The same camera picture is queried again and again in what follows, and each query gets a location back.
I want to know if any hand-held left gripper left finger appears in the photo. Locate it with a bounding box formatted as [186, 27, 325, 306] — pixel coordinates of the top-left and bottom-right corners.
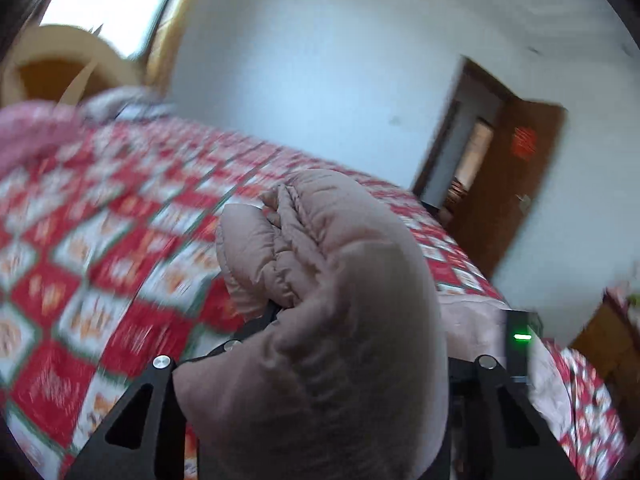
[65, 302, 281, 480]

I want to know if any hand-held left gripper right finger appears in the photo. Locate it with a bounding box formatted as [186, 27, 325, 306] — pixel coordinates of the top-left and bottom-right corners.
[447, 355, 576, 480]

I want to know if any beige quilted down jacket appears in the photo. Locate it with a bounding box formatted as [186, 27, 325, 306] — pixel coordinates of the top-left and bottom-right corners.
[172, 169, 568, 480]

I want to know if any wooden dresser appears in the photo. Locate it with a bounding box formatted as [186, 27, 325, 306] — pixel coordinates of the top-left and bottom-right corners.
[570, 287, 640, 401]

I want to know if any brown wooden door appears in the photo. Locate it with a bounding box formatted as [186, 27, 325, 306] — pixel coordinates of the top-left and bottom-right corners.
[440, 97, 568, 278]

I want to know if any red printed bed blanket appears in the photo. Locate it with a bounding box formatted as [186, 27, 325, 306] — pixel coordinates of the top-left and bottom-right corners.
[0, 120, 628, 480]

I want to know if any red paper door decoration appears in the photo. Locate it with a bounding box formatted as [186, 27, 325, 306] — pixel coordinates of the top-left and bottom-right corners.
[510, 127, 538, 161]

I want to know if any striped pillow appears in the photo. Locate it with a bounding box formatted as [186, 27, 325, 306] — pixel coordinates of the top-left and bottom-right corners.
[82, 87, 173, 123]

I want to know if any pink cloth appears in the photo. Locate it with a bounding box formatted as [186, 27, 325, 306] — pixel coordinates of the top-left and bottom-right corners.
[0, 101, 88, 176]

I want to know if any yellow curtain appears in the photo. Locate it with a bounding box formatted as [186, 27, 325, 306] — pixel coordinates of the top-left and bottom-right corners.
[145, 0, 201, 96]

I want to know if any cream wooden headboard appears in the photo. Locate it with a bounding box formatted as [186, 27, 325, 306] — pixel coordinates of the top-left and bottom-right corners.
[2, 25, 146, 108]

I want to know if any window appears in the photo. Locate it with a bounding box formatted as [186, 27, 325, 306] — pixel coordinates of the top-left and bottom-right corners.
[37, 0, 188, 58]

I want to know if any brown door frame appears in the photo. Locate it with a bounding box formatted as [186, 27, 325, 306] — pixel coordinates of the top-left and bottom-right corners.
[412, 56, 521, 211]

